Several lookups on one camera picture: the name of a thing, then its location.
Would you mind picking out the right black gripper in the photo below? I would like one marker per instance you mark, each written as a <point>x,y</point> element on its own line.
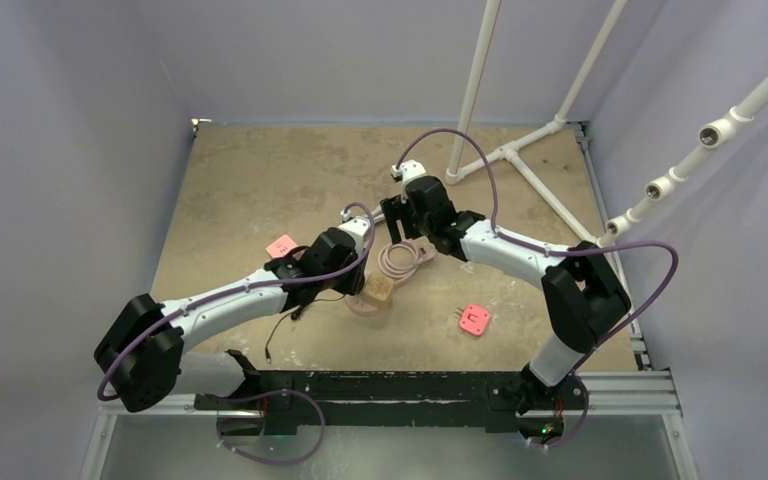
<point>396,216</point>

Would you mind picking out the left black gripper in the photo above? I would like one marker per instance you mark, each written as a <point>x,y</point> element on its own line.
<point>355,280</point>

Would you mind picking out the pink round power socket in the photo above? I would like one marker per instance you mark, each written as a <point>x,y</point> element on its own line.
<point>359,306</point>

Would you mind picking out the beige cube power socket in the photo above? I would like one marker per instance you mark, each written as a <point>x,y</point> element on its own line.
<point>378,290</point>

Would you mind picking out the pink cube socket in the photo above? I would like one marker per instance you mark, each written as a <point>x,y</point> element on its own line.
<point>281,247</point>

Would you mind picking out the pink square plug adapter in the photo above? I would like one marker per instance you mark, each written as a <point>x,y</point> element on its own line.
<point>473,319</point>

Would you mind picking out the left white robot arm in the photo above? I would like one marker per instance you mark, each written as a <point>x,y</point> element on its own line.
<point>141,354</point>

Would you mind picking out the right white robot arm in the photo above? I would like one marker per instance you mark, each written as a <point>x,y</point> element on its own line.
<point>583,295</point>

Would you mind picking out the white pipe with fittings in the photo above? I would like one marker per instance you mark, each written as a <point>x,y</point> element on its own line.
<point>711,137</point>

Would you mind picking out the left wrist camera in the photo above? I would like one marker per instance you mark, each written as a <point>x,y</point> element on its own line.
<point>360,228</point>

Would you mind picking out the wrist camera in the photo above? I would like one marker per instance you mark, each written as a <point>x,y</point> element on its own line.
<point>360,228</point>
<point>407,171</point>

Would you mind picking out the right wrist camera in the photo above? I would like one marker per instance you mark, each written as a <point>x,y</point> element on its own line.
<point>407,171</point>

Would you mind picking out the white pipe frame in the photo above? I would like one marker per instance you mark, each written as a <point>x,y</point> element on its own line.
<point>510,151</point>

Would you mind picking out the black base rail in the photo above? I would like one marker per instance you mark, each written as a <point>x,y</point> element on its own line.
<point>494,401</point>

